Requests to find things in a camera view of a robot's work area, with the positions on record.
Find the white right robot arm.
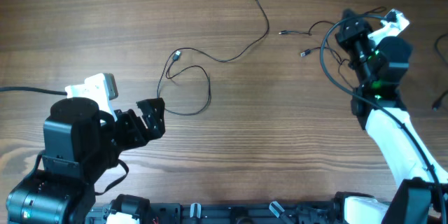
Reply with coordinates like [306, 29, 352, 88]
[328, 9, 447, 223]

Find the black right camera cable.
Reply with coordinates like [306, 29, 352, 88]
[319, 13, 447, 224]

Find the thin black usb cable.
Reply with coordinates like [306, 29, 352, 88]
[174, 0, 270, 64]

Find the black camera cable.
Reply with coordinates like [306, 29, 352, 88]
[319, 13, 447, 224]
[0, 86, 68, 97]

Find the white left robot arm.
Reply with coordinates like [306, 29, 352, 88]
[6, 97, 165, 224]

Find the black left camera cable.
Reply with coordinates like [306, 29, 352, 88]
[0, 86, 68, 97]

